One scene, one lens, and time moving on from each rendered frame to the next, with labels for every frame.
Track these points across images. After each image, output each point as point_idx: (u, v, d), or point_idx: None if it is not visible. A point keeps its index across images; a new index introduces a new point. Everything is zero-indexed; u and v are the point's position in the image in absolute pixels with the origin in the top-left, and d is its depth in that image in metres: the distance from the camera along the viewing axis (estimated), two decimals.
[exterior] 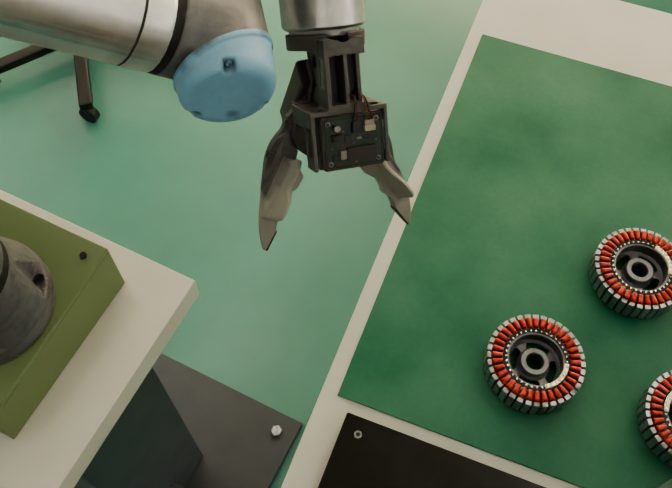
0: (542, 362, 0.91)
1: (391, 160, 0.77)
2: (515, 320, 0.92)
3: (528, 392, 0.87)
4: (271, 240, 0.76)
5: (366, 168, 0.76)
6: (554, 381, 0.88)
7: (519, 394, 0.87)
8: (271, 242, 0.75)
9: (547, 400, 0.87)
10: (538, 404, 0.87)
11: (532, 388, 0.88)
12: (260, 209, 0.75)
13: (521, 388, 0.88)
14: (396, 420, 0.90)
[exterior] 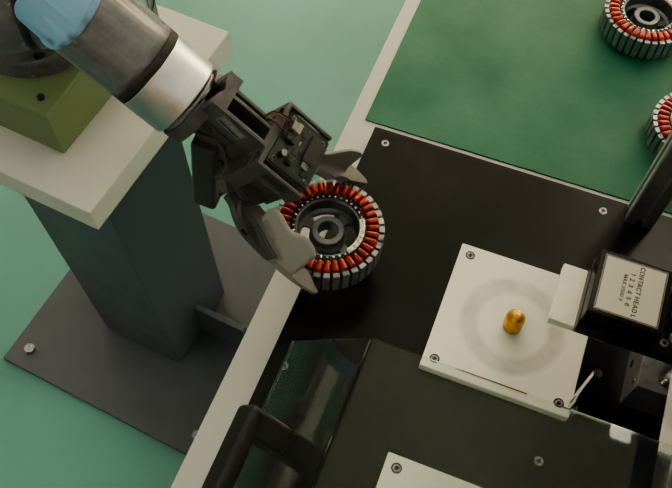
0: (336, 228, 0.79)
1: None
2: None
3: (332, 264, 0.75)
4: (312, 281, 0.75)
5: None
6: (355, 242, 0.76)
7: (323, 270, 0.75)
8: (314, 282, 0.75)
9: (355, 264, 0.75)
10: (347, 272, 0.75)
11: (334, 259, 0.76)
12: (283, 271, 0.73)
13: (323, 263, 0.76)
14: (420, 139, 0.96)
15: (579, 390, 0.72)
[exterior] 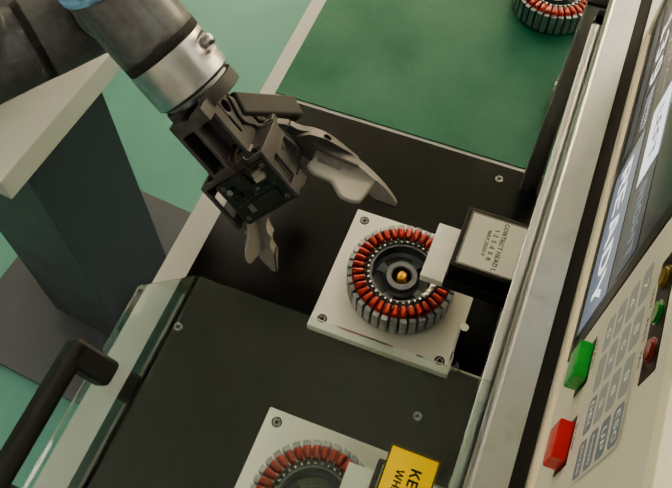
0: (409, 273, 0.81)
1: (341, 160, 0.72)
2: (364, 241, 0.81)
3: (408, 309, 0.77)
4: (276, 261, 0.80)
5: None
6: (430, 287, 0.78)
7: (400, 316, 0.77)
8: (276, 263, 0.80)
9: (430, 309, 0.77)
10: (423, 317, 0.77)
11: (410, 304, 0.77)
12: None
13: (399, 309, 0.77)
14: (328, 111, 0.98)
15: (453, 346, 0.74)
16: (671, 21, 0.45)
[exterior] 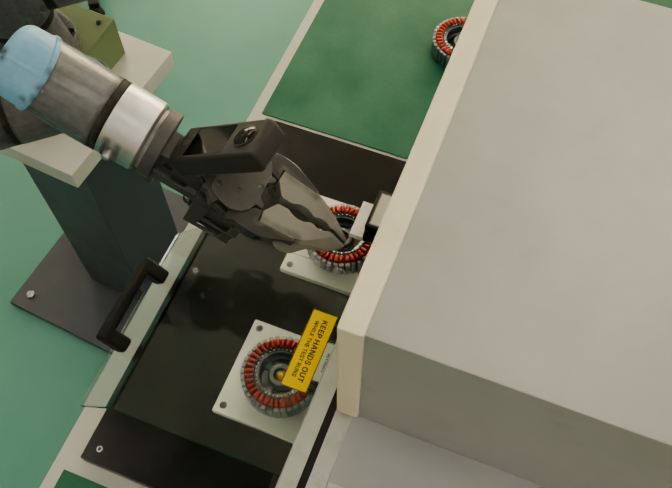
0: (347, 235, 1.23)
1: (277, 238, 0.77)
2: None
3: (344, 257, 1.19)
4: (334, 238, 0.79)
5: (275, 212, 0.78)
6: (359, 243, 1.20)
7: (339, 261, 1.19)
8: (335, 240, 0.79)
9: (359, 257, 1.19)
10: (354, 262, 1.19)
11: (346, 254, 1.20)
12: (326, 208, 0.80)
13: (339, 257, 1.20)
14: (298, 126, 1.40)
15: None
16: None
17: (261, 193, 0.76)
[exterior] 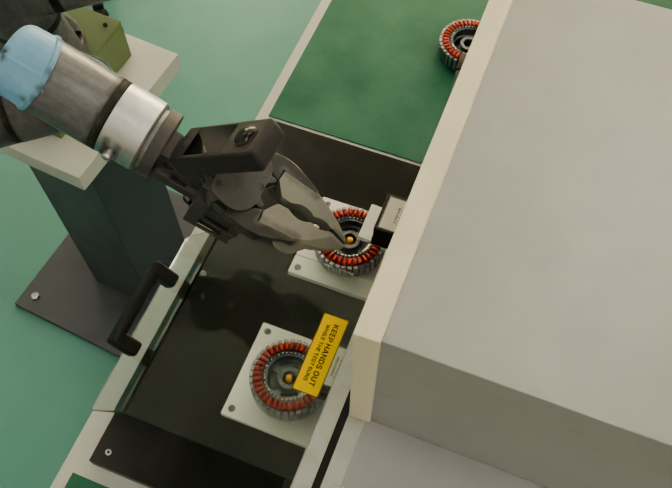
0: (355, 238, 1.23)
1: (277, 238, 0.77)
2: None
3: (352, 260, 1.19)
4: (334, 238, 0.79)
5: (275, 212, 0.78)
6: (367, 246, 1.20)
7: (347, 264, 1.19)
8: (335, 240, 0.79)
9: (367, 260, 1.19)
10: (362, 265, 1.19)
11: (354, 257, 1.20)
12: (326, 208, 0.80)
13: (347, 260, 1.20)
14: (305, 129, 1.40)
15: None
16: None
17: (261, 193, 0.76)
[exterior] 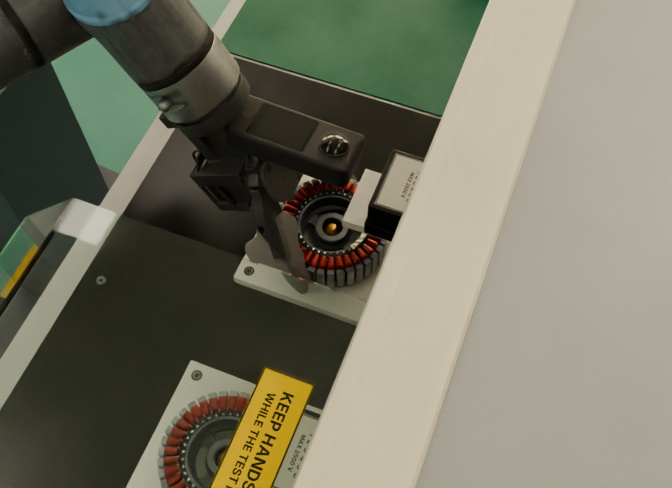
0: (340, 225, 0.78)
1: (269, 243, 0.72)
2: (294, 192, 0.78)
3: (336, 260, 0.74)
4: None
5: None
6: (359, 238, 0.75)
7: (327, 266, 0.74)
8: None
9: (359, 260, 0.74)
10: (351, 268, 0.74)
11: (338, 255, 0.75)
12: None
13: (327, 260, 0.75)
14: (269, 67, 0.96)
15: None
16: None
17: (297, 185, 0.72)
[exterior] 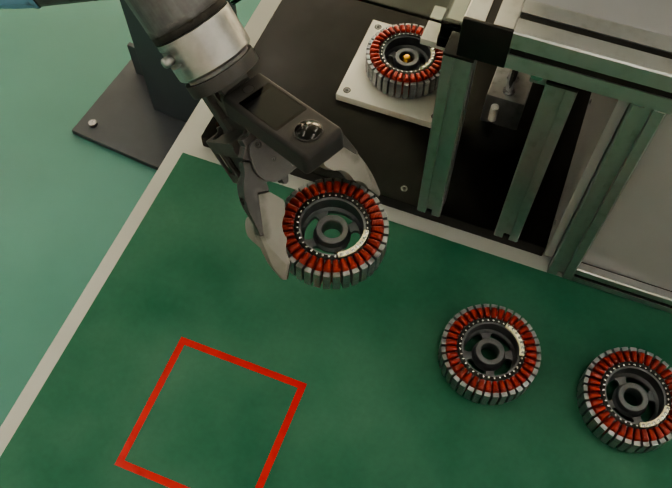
0: (342, 230, 0.79)
1: (253, 218, 0.75)
2: (313, 184, 0.80)
3: (317, 260, 0.75)
4: None
5: (275, 203, 0.76)
6: (349, 249, 0.76)
7: (307, 263, 0.75)
8: None
9: (338, 269, 0.75)
10: (328, 274, 0.75)
11: (323, 257, 0.76)
12: (362, 164, 0.80)
13: (311, 257, 0.76)
14: None
15: None
16: None
17: (291, 171, 0.74)
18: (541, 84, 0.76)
